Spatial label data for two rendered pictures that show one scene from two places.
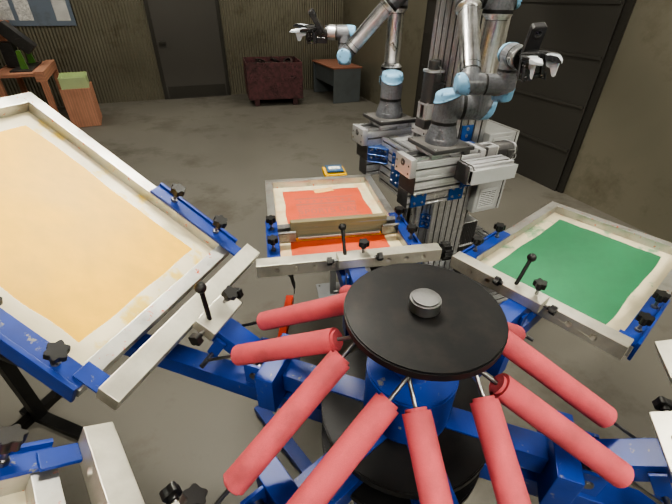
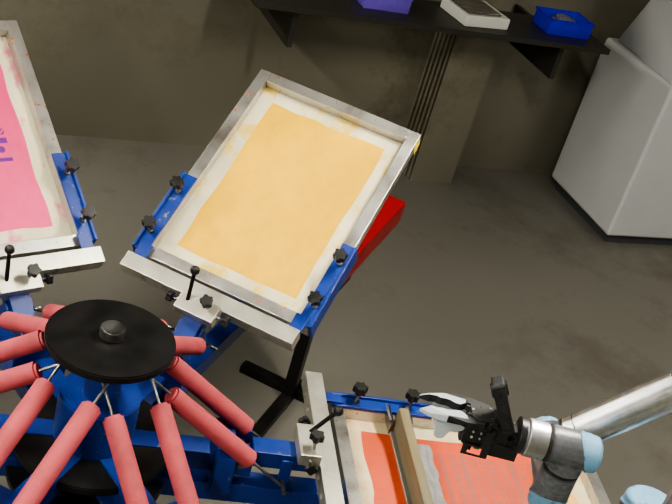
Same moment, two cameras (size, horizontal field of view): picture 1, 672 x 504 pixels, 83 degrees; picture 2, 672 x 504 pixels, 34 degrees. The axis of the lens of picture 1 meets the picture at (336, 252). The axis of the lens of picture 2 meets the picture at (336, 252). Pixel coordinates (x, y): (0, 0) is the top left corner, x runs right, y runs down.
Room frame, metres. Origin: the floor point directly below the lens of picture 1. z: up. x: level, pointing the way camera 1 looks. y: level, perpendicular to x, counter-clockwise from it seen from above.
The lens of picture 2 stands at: (0.83, -2.32, 2.91)
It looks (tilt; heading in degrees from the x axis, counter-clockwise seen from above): 29 degrees down; 85
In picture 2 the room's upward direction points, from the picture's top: 17 degrees clockwise
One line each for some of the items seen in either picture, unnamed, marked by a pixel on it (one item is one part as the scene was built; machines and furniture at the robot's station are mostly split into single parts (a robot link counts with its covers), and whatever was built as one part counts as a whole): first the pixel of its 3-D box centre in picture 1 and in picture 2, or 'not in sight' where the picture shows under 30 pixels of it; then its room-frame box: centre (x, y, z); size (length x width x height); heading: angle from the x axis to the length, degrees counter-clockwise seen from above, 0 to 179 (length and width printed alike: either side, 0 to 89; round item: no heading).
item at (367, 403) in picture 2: (273, 244); (379, 412); (1.30, 0.26, 0.97); 0.30 x 0.05 x 0.07; 11
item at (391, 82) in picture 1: (391, 84); not in sight; (2.24, -0.29, 1.42); 0.13 x 0.12 x 0.14; 178
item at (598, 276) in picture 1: (572, 254); not in sight; (1.14, -0.86, 1.05); 1.08 x 0.61 x 0.23; 131
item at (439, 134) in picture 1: (442, 130); not in sight; (1.78, -0.48, 1.31); 0.15 x 0.15 x 0.10
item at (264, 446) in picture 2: (358, 278); (283, 454); (1.03, -0.08, 1.02); 0.17 x 0.06 x 0.05; 11
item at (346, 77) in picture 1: (335, 80); not in sight; (8.82, 0.07, 0.33); 1.23 x 0.64 x 0.66; 23
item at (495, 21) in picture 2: not in sight; (475, 11); (1.68, 3.73, 1.21); 0.32 x 0.31 x 0.08; 23
